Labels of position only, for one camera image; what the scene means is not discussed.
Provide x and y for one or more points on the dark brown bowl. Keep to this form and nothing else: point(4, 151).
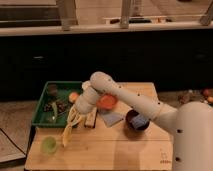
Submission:
point(129, 116)

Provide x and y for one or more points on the blue cloth in bowl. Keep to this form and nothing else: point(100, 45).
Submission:
point(139, 122)

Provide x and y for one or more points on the green plastic cup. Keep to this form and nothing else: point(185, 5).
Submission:
point(49, 145)

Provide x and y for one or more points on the green plastic tray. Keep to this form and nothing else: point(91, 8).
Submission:
point(40, 118)

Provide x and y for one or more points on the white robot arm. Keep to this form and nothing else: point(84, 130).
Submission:
point(191, 124)

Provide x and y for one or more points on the dark grapes toy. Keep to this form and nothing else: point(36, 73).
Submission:
point(58, 105)

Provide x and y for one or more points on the yellow banana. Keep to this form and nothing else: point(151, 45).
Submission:
point(67, 131)

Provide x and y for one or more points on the orange bowl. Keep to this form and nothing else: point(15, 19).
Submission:
point(107, 102)

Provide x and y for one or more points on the green spoon in tray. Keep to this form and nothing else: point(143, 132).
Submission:
point(55, 115)

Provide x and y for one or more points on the light blue sponge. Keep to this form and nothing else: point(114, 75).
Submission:
point(111, 118)

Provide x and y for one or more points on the peach toy fruit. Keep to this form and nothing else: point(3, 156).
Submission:
point(73, 97)

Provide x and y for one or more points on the white cylindrical container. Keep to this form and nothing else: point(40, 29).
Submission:
point(85, 85)

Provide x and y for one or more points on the dark cup in tray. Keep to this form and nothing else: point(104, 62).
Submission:
point(52, 90)

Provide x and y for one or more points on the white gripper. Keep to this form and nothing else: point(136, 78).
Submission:
point(83, 106)

